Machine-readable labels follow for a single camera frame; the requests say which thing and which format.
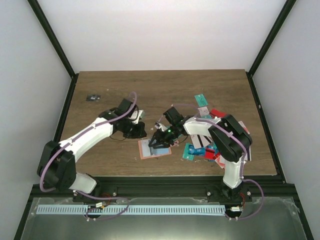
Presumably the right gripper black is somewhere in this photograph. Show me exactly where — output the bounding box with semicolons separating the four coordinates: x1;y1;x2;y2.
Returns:
148;125;179;150

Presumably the teal VIP card small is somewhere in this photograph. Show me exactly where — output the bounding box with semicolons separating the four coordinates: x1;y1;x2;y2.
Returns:
150;147;168;155

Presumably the pink leather card holder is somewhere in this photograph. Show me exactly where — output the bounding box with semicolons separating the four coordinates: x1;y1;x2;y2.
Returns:
138;138;172;160

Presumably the white card magnetic stripe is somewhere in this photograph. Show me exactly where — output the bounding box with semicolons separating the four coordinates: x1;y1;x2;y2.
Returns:
190;134;213;149

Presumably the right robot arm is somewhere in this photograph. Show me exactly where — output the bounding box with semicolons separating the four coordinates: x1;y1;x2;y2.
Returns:
148;107;253;202

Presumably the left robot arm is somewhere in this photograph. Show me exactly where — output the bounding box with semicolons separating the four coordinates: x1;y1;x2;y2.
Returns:
37;98;147;202

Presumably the dark blue card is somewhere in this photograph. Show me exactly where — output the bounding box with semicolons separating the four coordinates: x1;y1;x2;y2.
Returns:
188;147;206;156

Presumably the white floral card upper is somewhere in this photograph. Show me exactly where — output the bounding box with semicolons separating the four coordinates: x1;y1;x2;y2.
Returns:
198;106;210;117

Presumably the teal card far top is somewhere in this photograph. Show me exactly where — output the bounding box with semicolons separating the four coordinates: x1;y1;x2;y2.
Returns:
194;94;208;107

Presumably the red card top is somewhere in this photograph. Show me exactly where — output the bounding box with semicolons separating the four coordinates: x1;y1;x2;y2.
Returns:
209;108;226;118

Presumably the small black tag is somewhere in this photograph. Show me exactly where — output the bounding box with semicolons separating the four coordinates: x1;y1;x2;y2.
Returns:
86;94;101;102

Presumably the light blue slotted strip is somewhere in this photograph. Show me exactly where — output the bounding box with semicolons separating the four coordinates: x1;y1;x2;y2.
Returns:
36;204;226;216

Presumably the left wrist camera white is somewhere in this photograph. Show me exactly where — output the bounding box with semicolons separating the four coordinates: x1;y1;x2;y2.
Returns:
129;110;145;124

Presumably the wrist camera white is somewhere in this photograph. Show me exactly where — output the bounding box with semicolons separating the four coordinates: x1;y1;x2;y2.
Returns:
129;110;145;124
154;121;168;132

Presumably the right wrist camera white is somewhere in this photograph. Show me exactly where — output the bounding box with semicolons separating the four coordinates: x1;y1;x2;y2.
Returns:
154;121;168;132

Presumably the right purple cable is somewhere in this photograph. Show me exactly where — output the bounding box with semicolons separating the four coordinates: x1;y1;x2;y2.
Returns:
157;103;265;222

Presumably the purple cable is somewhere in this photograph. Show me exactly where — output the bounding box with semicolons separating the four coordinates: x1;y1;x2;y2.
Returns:
157;103;265;222
39;91;138;223

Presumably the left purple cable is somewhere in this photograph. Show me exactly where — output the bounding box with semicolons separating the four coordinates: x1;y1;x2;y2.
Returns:
39;91;138;223

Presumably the black aluminium front rail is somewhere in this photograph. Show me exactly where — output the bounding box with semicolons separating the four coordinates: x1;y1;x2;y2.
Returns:
31;175;297;201

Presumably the left frame post black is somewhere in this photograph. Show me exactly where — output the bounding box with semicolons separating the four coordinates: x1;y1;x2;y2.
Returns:
26;0;77;78

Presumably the frame post black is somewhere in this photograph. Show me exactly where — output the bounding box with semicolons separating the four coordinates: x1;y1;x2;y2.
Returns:
247;0;298;76
26;0;77;78

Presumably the right frame post black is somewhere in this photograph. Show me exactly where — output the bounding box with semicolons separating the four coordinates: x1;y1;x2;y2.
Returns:
247;0;298;76

